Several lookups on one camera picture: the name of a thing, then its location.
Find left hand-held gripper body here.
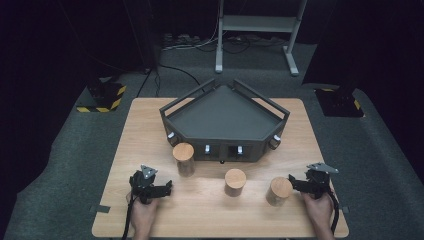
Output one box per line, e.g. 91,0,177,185
129,164,161,205

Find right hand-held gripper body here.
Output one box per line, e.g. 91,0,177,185
304,162,339,199

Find tall glass jar bamboo lid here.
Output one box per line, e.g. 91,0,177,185
172,142,196,178

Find short glass jar red contents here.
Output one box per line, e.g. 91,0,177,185
223,168,248,198

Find dark grey corner shelf rack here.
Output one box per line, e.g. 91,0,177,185
159,78,291,164

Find person's right hand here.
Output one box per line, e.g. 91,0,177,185
301,187,336,228

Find person's left hand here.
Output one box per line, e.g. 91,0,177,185
126,192,162,235

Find black base striped warning tape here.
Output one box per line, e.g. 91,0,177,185
314,83,366,118
76,79,128,114

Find power strip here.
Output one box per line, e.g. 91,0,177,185
162,33,202,48

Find grey metal stand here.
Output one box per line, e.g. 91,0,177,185
214,0,309,77

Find right hand-held gripper black cable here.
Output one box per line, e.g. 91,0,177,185
328,191,341,235

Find hand-held gripper black cable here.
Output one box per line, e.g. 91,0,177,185
328,191,341,235
121,194,137,240

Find left hand-held gripper black cable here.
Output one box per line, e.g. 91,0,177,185
121,194,137,240

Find black floor cable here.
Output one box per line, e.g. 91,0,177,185
159,63,205,93
136,68,153,98

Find white cable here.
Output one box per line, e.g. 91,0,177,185
163,13,224,52

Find tangled black cables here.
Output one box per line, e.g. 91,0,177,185
196,34,288,54

